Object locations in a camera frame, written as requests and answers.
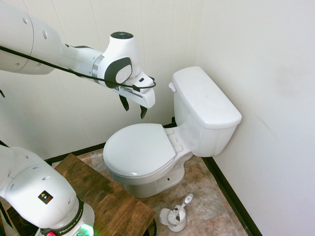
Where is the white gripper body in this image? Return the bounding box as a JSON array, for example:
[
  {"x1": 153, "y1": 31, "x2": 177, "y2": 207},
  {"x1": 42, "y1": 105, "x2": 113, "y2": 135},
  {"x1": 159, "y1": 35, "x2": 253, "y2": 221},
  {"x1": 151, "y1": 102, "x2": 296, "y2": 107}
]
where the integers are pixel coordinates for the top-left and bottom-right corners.
[{"x1": 112, "y1": 71, "x2": 156, "y2": 109}]

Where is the white toilet seat lid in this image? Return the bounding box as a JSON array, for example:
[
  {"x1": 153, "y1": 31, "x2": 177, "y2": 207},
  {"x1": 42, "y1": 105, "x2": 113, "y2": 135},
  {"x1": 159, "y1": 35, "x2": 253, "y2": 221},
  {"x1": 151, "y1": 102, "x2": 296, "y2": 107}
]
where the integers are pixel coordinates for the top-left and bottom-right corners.
[{"x1": 102, "y1": 123, "x2": 178, "y2": 177}]

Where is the white toilet tank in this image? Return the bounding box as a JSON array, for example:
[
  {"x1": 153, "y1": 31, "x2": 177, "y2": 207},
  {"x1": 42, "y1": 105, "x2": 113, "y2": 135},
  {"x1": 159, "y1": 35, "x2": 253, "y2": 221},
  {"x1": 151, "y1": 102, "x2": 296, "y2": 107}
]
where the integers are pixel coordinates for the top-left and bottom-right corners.
[{"x1": 172, "y1": 86, "x2": 238, "y2": 157}]

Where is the white toilet bowl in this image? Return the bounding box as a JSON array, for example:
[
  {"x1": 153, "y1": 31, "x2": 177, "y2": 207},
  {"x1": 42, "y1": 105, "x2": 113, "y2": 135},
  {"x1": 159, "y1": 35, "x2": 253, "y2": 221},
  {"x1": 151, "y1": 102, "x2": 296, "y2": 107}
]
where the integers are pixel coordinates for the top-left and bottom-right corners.
[{"x1": 106, "y1": 124, "x2": 200, "y2": 199}]

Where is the white toilet tank lid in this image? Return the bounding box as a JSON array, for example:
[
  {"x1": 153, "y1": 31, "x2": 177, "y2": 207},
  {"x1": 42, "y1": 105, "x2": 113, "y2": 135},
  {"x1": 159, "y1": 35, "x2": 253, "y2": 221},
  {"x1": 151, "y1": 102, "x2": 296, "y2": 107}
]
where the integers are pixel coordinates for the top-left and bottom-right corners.
[{"x1": 171, "y1": 66, "x2": 243, "y2": 130}]

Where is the white toilet brush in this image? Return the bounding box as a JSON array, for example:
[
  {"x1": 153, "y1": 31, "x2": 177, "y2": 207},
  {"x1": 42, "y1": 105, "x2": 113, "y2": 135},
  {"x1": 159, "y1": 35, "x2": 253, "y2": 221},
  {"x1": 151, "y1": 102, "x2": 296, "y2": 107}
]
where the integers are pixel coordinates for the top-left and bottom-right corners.
[{"x1": 165, "y1": 193, "x2": 194, "y2": 221}]

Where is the white toilet brush holder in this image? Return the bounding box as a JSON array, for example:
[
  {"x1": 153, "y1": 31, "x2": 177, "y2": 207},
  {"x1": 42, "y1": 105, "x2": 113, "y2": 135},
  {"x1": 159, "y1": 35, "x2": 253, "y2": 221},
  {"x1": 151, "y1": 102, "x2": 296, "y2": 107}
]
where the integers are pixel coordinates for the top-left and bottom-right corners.
[{"x1": 159, "y1": 207, "x2": 188, "y2": 232}]

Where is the brown wooden table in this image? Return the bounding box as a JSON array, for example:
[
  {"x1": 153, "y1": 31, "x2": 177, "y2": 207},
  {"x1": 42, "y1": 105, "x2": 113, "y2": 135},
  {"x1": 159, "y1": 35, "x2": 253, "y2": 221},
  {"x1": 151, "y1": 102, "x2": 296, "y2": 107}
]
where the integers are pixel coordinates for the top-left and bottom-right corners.
[{"x1": 0, "y1": 153, "x2": 156, "y2": 236}]

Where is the black baseboard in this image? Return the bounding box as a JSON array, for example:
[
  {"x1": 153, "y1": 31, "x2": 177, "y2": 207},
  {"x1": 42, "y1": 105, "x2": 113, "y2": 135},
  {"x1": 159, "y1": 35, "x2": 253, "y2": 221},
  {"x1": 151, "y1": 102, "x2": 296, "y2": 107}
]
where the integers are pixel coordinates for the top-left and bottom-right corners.
[{"x1": 43, "y1": 117, "x2": 264, "y2": 236}]

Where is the black cable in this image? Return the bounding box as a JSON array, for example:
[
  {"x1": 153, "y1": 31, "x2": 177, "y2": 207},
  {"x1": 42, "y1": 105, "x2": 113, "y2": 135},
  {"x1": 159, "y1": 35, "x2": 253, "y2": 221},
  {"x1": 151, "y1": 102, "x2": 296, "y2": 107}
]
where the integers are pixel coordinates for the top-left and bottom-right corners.
[{"x1": 0, "y1": 45, "x2": 157, "y2": 90}]

